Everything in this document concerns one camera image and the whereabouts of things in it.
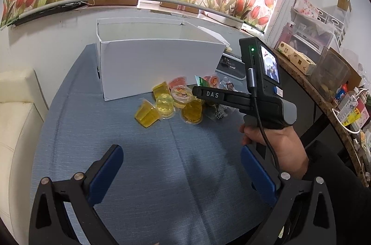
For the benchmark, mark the cartoon lid jelly cup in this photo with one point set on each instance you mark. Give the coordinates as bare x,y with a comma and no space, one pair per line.
181,95

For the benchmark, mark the clear plastic storage drawers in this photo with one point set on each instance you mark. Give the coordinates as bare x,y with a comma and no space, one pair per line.
315,33

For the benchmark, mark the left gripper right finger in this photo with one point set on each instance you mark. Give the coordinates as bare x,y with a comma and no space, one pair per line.
301,210

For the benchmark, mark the small dark green packet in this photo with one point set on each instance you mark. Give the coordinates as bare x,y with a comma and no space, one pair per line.
201,81

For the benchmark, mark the clear yellow jelly cup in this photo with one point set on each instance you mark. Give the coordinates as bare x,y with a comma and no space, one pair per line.
165,105

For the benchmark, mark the red jelly cup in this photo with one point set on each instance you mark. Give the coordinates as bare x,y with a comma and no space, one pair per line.
213,81
178,81

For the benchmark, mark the white cardboard box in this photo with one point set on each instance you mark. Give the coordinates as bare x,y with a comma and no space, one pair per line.
134,54

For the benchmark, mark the wooden side shelf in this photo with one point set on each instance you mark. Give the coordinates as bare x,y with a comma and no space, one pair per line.
327,118

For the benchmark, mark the clear dark snack packet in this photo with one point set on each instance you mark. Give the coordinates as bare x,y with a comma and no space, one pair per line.
219,111

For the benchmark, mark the cream white sofa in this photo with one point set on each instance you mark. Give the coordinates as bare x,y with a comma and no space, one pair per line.
23,112

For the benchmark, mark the patterned cardboard carton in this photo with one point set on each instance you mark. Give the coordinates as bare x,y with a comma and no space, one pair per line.
300,60

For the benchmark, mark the person's right hand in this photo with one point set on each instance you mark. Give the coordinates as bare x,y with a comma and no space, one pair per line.
290,152

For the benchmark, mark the brown cardboard box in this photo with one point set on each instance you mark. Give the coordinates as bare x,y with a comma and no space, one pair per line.
179,7

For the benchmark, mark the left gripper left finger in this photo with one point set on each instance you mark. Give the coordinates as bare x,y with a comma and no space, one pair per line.
50,223

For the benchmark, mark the grey translucent plastic container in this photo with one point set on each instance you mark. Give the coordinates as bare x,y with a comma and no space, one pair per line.
331,72

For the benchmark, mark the floral pink box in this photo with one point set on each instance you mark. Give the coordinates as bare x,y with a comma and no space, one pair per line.
306,8

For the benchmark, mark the blue table cloth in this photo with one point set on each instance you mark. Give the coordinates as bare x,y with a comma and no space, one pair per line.
178,184

